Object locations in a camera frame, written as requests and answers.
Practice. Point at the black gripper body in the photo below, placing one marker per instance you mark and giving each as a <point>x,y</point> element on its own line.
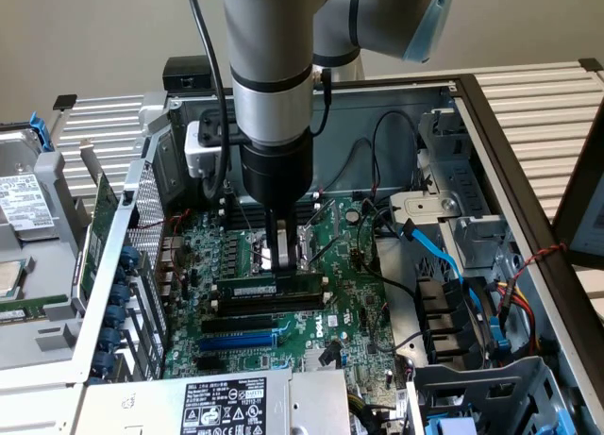
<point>278,171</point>

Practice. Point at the green RAM stick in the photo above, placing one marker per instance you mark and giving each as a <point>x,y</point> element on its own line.
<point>245,286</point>
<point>38,304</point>
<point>10,317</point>

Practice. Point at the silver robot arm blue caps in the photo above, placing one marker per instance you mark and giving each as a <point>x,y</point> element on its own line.
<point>264,53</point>

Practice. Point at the black RAM slot white latches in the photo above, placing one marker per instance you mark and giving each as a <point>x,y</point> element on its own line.
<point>245,218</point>
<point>324,280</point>
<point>269,303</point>
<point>307,202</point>

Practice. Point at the thin metal locking lever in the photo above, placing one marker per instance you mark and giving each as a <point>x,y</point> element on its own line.
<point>260,255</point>
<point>244,215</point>

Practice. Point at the CPU socket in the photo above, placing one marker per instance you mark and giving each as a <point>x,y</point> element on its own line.
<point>307,253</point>

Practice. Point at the metal socket cover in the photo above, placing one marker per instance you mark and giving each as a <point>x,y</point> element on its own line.
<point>325,218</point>

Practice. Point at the open metal PC case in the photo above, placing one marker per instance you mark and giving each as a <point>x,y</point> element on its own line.
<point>330,161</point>

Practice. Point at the round coin battery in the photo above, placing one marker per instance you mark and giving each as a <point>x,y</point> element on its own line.
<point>352,214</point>

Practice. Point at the green motherboard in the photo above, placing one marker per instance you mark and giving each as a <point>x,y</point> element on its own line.
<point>349,284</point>

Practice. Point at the long black expansion slot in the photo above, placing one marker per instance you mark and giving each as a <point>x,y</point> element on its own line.
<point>236,324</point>

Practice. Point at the metal rear port block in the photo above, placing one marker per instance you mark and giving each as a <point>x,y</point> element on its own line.
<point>171,265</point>

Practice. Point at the long blue expansion slot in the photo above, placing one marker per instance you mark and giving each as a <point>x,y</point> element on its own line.
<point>236,343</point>

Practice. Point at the small silver heat sink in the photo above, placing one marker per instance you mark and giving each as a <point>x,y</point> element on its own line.
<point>317,359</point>

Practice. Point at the black box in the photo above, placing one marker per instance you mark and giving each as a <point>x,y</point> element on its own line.
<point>189,74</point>

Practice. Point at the short black expansion slot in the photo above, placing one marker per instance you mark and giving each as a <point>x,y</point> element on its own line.
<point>209,364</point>

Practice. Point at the blue card retention clip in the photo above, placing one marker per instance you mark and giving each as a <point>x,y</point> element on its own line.
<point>120,294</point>
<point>129,256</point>
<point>114,315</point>
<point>111,338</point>
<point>103,362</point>

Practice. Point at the black fan shroud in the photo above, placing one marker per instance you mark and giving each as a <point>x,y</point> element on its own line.
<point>439,312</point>

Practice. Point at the green graphics card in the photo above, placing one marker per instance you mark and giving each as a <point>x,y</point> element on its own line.
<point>106,199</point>

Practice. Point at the metal disk bay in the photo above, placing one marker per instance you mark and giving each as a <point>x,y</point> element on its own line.
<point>467,185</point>

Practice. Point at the silver power supply with label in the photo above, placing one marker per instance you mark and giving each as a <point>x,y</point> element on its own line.
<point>141,406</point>

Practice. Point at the grey parts rack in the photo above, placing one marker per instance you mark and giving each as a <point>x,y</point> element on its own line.
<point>52,208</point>

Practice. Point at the black table end cap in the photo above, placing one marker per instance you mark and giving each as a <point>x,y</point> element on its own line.
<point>591,64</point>
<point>65,102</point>

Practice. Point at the grey metal drive cage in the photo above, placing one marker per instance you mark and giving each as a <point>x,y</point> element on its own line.
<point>472,383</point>

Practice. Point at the blue plastic clip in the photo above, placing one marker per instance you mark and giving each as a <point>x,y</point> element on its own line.
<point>500,347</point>

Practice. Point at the blue plastic drive latch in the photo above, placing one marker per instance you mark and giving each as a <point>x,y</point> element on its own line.
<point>453,428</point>

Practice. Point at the silver hard disk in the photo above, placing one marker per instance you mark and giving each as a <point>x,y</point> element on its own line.
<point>19,204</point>

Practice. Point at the silver CPU chip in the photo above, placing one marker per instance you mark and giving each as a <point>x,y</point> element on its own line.
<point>9,279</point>

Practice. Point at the dark framed side panel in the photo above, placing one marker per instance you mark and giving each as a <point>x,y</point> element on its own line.
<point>566,208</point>

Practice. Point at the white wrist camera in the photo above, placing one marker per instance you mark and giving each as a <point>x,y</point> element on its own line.
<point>200,159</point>

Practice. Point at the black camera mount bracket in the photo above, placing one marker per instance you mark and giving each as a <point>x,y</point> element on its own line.
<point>210,123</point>

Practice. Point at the silver metal bracket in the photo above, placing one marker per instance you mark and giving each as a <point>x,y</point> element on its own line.
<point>424,206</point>

